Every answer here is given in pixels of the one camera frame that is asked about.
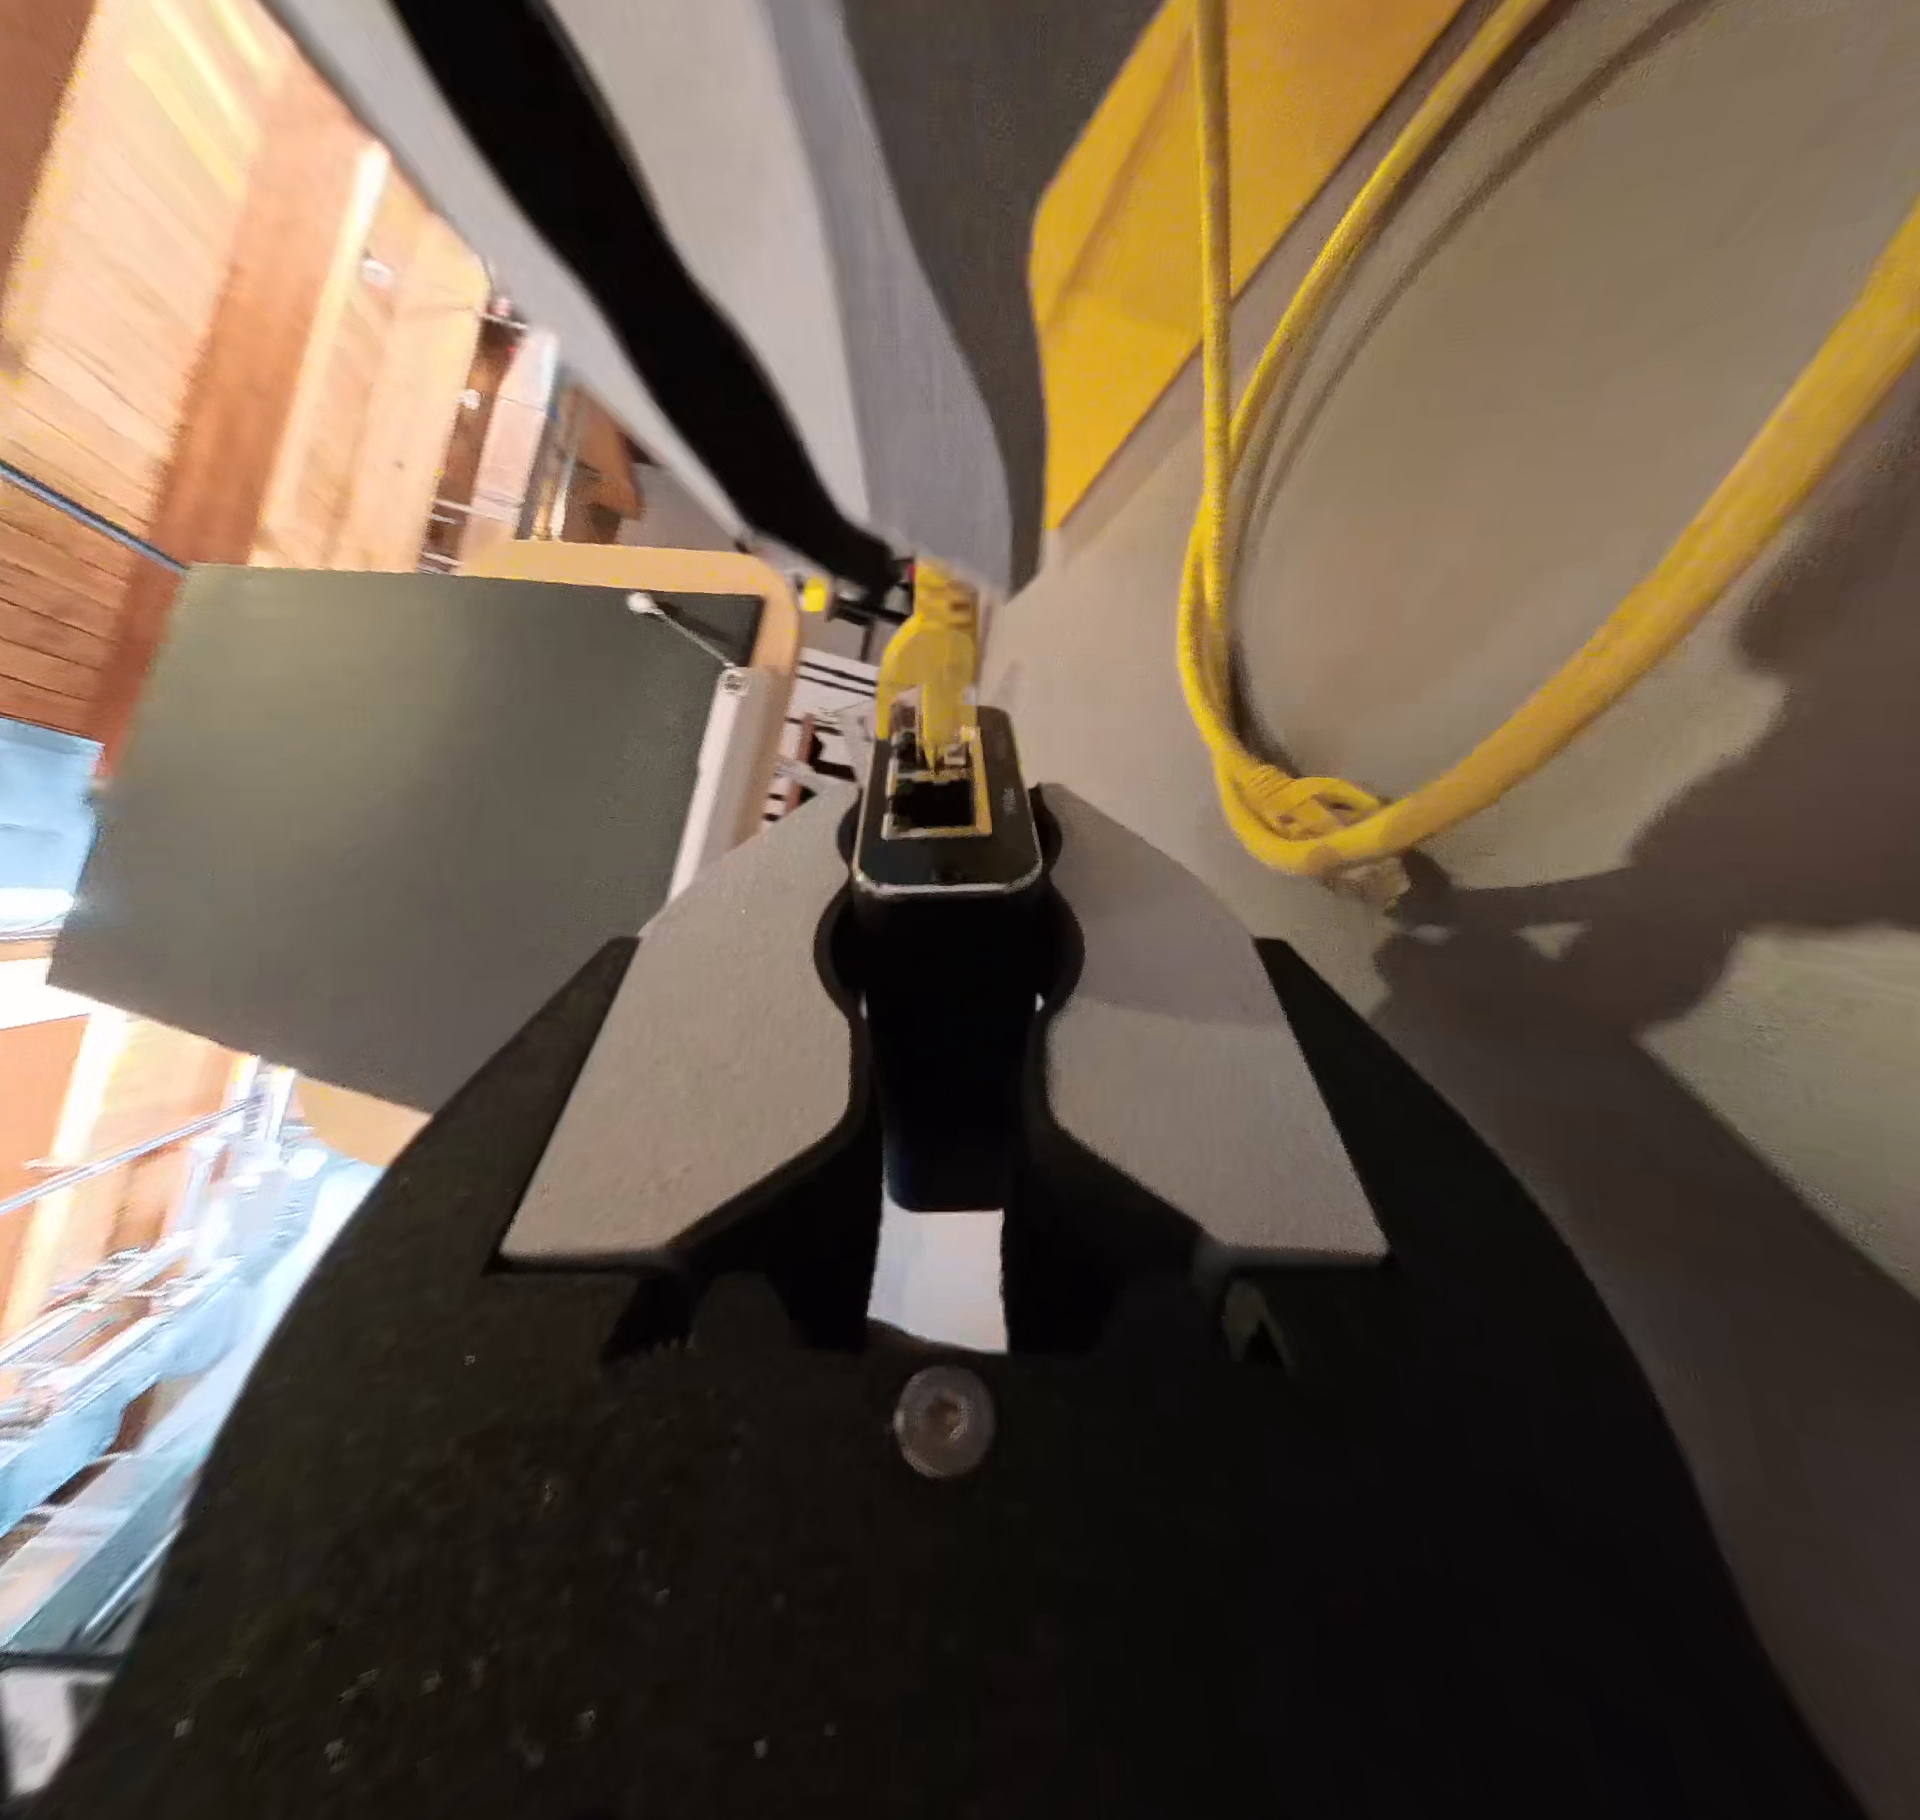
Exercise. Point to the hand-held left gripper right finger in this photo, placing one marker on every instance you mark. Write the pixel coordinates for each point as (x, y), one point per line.
(1199, 1070)

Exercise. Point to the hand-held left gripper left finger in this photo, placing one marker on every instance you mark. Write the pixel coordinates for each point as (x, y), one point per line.
(704, 1070)

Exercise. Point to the black ethernet port adapter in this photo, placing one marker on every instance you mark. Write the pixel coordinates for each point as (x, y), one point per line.
(952, 1027)

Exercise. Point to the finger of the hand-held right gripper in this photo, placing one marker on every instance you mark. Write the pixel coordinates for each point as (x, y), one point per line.
(780, 124)
(451, 96)

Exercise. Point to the yellow plastic bin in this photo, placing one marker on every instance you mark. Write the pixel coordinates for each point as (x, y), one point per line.
(1321, 124)

